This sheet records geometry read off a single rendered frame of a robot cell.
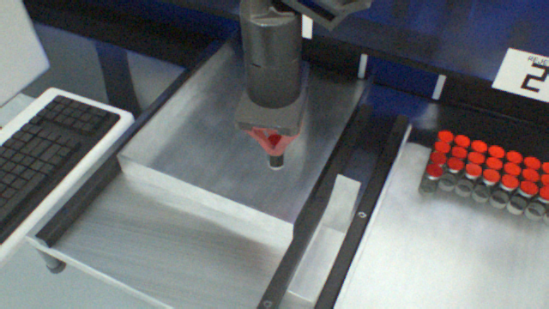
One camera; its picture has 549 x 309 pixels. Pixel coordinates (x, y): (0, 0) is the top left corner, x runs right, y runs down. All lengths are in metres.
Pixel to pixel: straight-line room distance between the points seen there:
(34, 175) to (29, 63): 0.28
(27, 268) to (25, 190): 0.99
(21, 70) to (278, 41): 0.66
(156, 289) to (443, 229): 0.36
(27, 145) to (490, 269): 0.71
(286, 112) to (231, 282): 0.21
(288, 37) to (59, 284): 1.38
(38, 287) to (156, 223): 1.12
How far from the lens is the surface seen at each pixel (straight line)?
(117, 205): 0.65
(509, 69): 0.65
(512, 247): 0.64
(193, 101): 0.76
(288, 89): 0.47
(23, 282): 1.74
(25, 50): 0.99
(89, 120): 0.86
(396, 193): 0.64
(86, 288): 1.65
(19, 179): 0.81
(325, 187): 0.61
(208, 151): 0.68
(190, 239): 0.59
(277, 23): 0.41
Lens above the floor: 1.38
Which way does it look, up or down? 48 degrees down
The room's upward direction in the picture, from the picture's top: straight up
